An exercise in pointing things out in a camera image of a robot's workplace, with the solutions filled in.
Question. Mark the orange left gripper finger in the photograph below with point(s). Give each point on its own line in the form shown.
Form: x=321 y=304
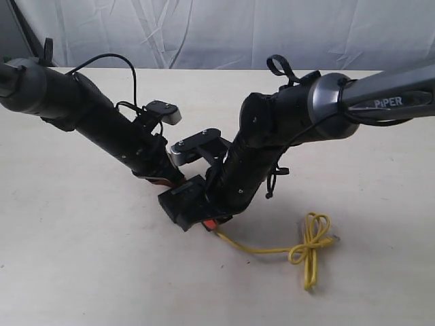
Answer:
x=163 y=181

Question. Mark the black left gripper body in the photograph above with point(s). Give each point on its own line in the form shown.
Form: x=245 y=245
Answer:
x=156 y=161

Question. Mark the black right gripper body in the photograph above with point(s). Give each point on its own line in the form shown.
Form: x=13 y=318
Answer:
x=232 y=190

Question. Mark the black network switch box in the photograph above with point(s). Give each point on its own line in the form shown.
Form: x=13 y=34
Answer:
x=187 y=205

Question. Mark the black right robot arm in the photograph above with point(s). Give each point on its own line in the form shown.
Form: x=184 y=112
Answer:
x=308 y=109

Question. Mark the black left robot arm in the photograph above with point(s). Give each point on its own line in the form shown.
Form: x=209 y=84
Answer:
x=72 y=102

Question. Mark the white backdrop curtain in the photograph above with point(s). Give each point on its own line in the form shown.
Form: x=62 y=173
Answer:
x=330 y=35

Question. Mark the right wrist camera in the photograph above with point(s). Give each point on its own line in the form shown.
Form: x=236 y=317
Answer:
x=207 y=144

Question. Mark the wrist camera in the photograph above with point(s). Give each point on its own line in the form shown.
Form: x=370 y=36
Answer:
x=207 y=144
x=165 y=112

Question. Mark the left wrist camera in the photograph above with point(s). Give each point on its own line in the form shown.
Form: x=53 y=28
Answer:
x=165 y=112

